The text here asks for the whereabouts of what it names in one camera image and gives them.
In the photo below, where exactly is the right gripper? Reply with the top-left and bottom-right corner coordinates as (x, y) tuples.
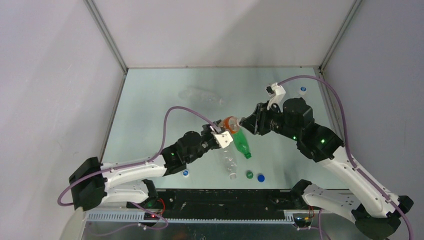
(238, 100), (298, 141)

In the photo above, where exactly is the orange label bottle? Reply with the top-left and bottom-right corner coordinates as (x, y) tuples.
(221, 116), (241, 134)

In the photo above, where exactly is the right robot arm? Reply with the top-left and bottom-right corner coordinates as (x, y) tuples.
(239, 98), (414, 240)

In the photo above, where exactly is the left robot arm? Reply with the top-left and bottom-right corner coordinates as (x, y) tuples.
(68, 124), (233, 211)

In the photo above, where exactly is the green plastic bottle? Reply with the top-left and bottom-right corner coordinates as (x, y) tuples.
(232, 129), (252, 159)

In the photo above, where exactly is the green bottle cap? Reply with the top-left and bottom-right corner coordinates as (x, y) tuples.
(245, 170), (254, 179)

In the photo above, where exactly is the blue bottle cap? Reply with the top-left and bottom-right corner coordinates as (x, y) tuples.
(257, 174), (265, 183)

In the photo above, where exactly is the blue white cap left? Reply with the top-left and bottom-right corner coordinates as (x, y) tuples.
(182, 169), (190, 178)

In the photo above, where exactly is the left circuit board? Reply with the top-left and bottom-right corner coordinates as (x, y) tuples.
(143, 212), (161, 221)

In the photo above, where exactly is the circuit board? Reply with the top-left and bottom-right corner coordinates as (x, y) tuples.
(143, 212), (161, 221)
(293, 217), (314, 229)

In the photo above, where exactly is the right circuit board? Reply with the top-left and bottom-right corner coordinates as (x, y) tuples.
(293, 217), (314, 229)

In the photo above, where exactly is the clear bottle white ring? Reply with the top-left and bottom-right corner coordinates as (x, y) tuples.
(218, 147), (239, 180)

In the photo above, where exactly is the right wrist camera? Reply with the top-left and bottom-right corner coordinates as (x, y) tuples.
(265, 82), (286, 110)

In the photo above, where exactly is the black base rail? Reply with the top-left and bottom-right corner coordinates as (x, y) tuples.
(141, 188), (309, 220)

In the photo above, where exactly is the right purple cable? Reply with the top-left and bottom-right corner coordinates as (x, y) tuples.
(277, 75), (415, 240)

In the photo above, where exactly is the purple cable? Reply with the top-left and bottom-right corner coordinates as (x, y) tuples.
(277, 75), (415, 240)
(57, 106), (221, 207)

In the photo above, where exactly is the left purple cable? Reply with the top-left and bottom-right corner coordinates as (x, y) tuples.
(57, 106), (221, 207)

